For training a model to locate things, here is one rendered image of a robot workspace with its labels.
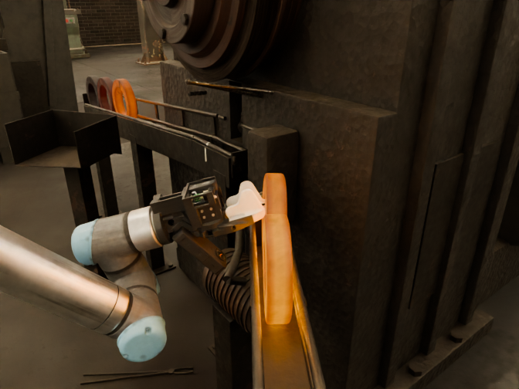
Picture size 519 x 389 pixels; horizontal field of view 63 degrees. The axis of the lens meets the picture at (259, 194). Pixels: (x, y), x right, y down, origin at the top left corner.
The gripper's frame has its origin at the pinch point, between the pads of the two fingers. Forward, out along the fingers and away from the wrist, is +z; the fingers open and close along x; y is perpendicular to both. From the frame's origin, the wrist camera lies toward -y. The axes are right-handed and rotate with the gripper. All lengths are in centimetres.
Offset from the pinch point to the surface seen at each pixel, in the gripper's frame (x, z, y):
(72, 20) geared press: 803, -314, 92
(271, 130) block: 26.6, 2.9, 5.8
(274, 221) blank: -15.7, 0.6, 5.6
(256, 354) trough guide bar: -31.0, -4.4, -2.0
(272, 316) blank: -22.7, -2.7, -4.3
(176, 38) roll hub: 36.3, -12.7, 29.8
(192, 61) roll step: 45, -12, 23
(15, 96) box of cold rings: 231, -163, 19
